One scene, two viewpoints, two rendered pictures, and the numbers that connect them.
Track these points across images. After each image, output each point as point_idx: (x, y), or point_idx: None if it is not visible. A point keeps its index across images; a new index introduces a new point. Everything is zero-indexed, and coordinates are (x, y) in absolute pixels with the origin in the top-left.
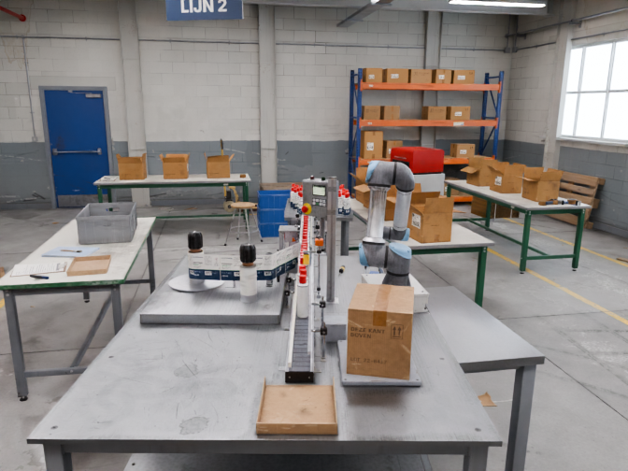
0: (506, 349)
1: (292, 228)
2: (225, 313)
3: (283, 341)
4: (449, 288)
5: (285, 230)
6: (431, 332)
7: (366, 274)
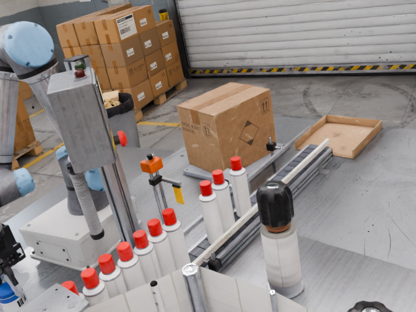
0: (125, 154)
1: (38, 306)
2: (350, 253)
3: (293, 206)
4: None
5: (73, 297)
6: (138, 182)
7: (71, 238)
